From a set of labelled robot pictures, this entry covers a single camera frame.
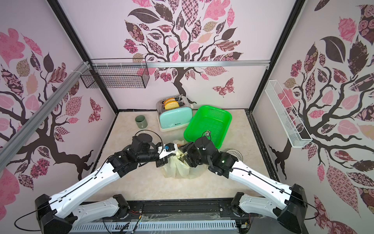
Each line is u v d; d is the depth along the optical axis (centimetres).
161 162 60
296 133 74
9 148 50
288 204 39
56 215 38
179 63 92
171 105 97
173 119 98
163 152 56
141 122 104
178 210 75
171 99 101
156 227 70
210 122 115
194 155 62
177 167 70
